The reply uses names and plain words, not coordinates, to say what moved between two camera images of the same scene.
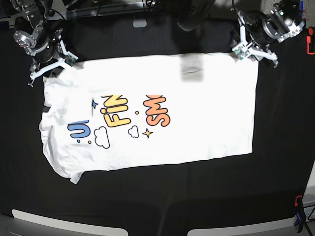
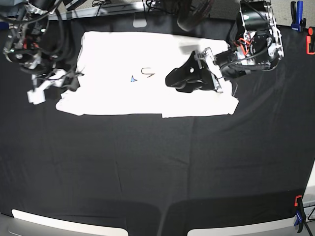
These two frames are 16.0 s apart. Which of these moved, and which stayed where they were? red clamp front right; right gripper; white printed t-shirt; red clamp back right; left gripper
Moved: left gripper; right gripper; white printed t-shirt
Stayed: red clamp back right; red clamp front right
